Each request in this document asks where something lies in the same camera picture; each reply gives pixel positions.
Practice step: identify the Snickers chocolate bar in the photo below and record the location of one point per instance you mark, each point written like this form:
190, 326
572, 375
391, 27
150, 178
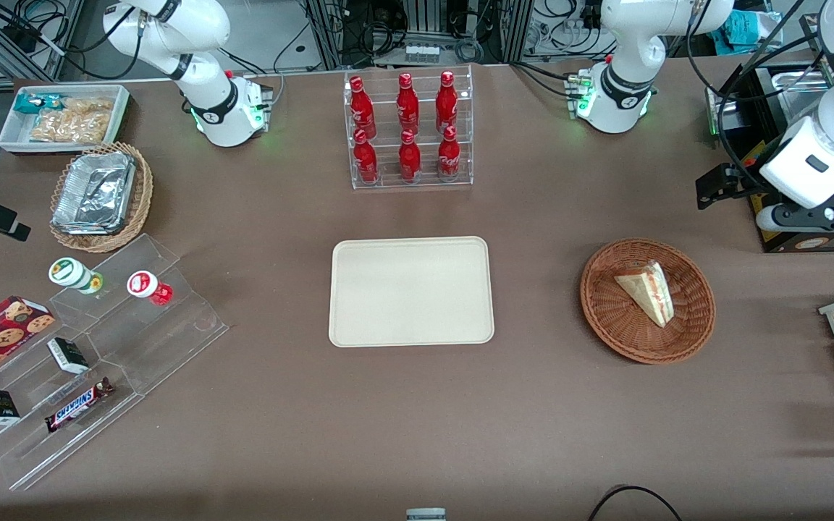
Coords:
77, 405

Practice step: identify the red soda bottle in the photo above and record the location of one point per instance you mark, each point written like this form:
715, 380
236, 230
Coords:
449, 155
410, 159
407, 105
365, 161
361, 108
447, 101

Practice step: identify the teal cloth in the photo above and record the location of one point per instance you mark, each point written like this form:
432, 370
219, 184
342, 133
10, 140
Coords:
746, 29

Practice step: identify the black countertop appliance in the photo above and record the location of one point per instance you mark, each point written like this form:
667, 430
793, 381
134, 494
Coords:
801, 242

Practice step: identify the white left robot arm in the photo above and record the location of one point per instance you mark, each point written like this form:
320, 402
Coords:
623, 43

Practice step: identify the light wicker basket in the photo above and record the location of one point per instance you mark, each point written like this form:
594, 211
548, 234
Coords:
143, 195

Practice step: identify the teal snack packet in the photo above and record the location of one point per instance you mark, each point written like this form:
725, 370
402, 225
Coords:
30, 103

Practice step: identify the clear acrylic bottle rack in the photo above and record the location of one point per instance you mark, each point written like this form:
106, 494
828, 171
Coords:
428, 182

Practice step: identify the aluminium foil tray stack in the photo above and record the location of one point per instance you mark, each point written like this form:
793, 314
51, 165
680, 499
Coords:
93, 194

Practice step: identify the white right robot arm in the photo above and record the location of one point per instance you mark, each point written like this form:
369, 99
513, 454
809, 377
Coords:
203, 43

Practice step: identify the triangular sandwich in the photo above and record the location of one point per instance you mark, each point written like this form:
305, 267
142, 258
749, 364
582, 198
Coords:
649, 297

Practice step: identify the small grey device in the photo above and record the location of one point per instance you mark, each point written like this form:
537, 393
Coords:
426, 514

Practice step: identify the brown wicker basket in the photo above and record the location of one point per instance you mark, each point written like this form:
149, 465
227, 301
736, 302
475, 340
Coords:
605, 311

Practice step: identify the beige plastic tray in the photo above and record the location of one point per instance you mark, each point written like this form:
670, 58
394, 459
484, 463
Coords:
411, 293

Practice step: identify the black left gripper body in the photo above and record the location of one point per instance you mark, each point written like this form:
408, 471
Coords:
744, 179

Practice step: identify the clear acrylic stepped display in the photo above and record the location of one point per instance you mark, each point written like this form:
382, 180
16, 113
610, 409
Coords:
156, 340

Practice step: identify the red-lid white cup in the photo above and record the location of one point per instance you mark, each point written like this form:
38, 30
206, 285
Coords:
143, 284

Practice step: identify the white plastic bin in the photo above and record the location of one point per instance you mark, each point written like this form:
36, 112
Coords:
15, 137

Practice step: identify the green-lid white cup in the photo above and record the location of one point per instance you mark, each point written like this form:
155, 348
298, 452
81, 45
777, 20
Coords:
69, 273

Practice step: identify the bagged cracker snacks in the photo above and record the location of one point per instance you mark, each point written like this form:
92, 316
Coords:
77, 121

